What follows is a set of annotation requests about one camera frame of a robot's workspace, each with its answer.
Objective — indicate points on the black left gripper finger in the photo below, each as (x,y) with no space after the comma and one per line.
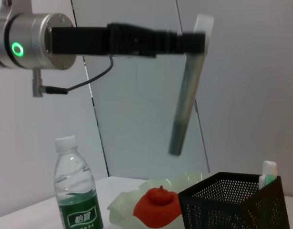
(160,41)

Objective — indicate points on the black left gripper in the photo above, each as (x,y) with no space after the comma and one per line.
(82,40)

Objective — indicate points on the silver glitter pen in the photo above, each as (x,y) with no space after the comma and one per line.
(189,95)

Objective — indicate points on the clear green-label water bottle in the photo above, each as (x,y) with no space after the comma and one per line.
(77,190)

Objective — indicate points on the mint green utility knife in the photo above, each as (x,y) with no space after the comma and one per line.
(268,174)

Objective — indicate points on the pale green glass fruit plate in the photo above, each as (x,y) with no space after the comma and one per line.
(127,200)

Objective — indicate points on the black mesh pen holder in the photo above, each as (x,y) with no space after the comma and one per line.
(222,202)

